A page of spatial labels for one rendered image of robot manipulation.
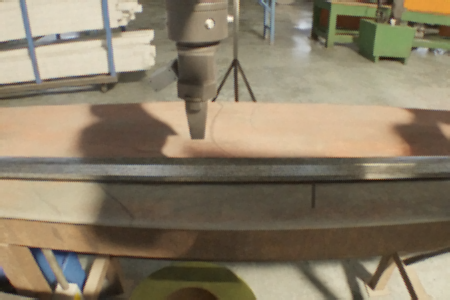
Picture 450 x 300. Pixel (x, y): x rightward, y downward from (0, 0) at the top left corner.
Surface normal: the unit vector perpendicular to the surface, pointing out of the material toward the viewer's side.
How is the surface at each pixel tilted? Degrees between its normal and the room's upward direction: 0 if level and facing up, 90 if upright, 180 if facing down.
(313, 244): 90
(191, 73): 90
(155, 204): 0
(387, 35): 92
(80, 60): 90
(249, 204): 0
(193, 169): 75
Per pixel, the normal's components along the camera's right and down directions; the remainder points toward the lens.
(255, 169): 0.00, 0.28
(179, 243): -0.01, 0.52
